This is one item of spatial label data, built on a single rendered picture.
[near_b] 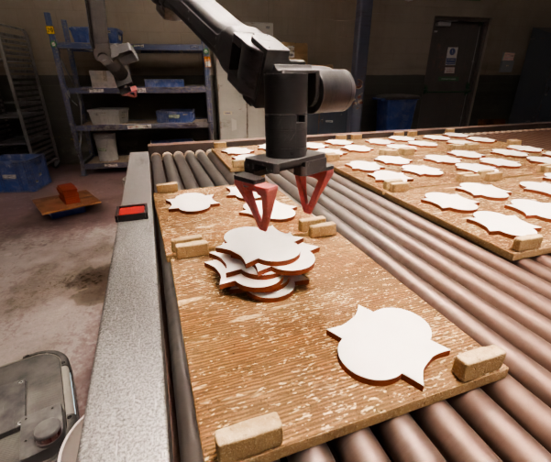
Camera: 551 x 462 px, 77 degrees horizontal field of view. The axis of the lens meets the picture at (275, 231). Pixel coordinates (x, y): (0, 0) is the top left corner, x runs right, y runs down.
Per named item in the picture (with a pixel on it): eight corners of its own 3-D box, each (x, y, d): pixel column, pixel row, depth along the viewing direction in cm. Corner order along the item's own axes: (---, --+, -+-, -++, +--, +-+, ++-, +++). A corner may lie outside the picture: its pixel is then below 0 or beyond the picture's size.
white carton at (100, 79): (91, 88, 455) (88, 70, 446) (101, 88, 481) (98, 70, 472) (119, 88, 455) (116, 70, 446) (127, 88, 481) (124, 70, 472)
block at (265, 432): (219, 468, 30) (216, 447, 29) (214, 448, 31) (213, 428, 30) (284, 446, 32) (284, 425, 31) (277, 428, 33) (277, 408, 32)
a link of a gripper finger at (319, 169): (333, 214, 55) (336, 154, 51) (303, 227, 50) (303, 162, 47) (300, 204, 59) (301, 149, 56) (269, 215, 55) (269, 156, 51)
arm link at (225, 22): (148, 7, 72) (148, -59, 65) (175, 9, 75) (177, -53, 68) (244, 114, 50) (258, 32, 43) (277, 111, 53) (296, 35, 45)
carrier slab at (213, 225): (167, 263, 66) (166, 255, 65) (153, 198, 101) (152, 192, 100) (330, 235, 77) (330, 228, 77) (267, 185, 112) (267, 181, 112)
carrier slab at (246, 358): (207, 486, 30) (205, 474, 29) (170, 264, 65) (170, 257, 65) (506, 378, 41) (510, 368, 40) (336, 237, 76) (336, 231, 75)
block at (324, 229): (311, 239, 72) (311, 226, 70) (307, 236, 73) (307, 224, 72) (336, 235, 73) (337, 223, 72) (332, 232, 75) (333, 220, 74)
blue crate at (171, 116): (156, 123, 483) (154, 111, 477) (162, 120, 517) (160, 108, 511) (192, 122, 487) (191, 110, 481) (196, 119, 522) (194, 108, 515)
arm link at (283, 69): (255, 65, 45) (280, 62, 41) (298, 65, 48) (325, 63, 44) (257, 121, 48) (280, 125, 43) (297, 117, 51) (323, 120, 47)
